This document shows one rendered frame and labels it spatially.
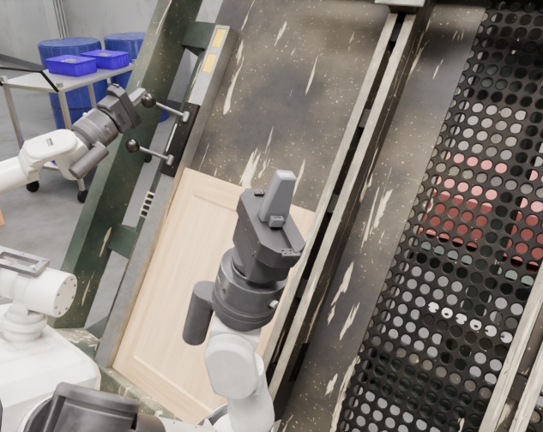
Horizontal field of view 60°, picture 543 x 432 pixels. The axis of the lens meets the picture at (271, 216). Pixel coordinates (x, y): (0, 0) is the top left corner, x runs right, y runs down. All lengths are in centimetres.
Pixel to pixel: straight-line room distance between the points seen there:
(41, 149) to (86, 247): 40
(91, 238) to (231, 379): 89
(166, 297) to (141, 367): 19
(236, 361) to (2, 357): 33
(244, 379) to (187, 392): 56
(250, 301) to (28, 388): 33
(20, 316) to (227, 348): 33
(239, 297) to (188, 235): 67
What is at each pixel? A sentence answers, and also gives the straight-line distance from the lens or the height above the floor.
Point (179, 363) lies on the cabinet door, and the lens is 122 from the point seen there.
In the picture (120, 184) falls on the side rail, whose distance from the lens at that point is 147.
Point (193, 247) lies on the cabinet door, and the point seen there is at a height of 121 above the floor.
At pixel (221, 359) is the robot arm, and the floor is 140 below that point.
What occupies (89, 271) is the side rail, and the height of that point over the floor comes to 103.
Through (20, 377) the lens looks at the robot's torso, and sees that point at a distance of 74.
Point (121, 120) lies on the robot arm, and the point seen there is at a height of 149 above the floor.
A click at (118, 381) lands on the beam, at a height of 91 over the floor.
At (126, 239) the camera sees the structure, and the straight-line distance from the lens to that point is 146.
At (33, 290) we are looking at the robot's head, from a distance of 77.
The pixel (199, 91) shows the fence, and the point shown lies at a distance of 130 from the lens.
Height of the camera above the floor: 185
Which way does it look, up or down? 29 degrees down
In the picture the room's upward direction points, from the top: straight up
